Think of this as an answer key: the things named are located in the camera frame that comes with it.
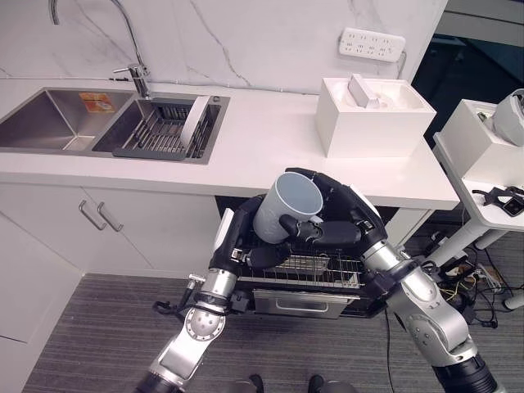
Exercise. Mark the white side table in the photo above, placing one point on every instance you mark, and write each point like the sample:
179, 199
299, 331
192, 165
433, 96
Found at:
479, 209

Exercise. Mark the stainless dishwasher drawer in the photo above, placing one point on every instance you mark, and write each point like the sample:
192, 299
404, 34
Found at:
299, 303

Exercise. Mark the large white open box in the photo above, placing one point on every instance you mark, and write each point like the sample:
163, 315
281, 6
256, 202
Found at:
368, 131

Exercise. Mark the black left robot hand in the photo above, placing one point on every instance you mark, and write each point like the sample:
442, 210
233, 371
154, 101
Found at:
239, 229

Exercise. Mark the chrome kitchen faucet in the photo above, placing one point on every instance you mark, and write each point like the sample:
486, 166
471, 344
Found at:
139, 73

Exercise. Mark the black handheld device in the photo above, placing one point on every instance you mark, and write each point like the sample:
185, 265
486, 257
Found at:
501, 198

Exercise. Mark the orange sink sticker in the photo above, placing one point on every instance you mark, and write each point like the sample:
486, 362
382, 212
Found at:
96, 102

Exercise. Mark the dark grey dish rack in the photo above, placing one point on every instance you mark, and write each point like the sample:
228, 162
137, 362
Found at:
163, 141

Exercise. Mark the small white carton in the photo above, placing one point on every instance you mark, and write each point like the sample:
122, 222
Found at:
362, 92

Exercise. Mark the white cardboard box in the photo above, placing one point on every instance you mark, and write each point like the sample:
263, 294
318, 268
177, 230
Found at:
483, 143

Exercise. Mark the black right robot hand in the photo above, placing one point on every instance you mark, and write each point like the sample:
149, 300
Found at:
348, 209

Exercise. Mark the stainless steel double sink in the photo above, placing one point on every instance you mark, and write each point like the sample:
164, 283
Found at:
61, 123

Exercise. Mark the white plate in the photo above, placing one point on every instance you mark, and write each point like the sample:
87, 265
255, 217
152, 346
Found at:
192, 120

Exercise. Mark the pale blue mug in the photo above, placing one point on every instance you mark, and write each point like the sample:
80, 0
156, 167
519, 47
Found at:
296, 196

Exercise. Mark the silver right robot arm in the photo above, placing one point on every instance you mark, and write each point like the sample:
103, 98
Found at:
425, 303

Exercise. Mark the white power strip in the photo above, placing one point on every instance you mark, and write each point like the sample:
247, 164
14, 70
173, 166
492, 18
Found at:
370, 44

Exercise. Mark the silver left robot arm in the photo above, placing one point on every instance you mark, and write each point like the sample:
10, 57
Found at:
200, 323

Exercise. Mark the dark robot foot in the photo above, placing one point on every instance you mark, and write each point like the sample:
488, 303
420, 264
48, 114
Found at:
256, 385
316, 385

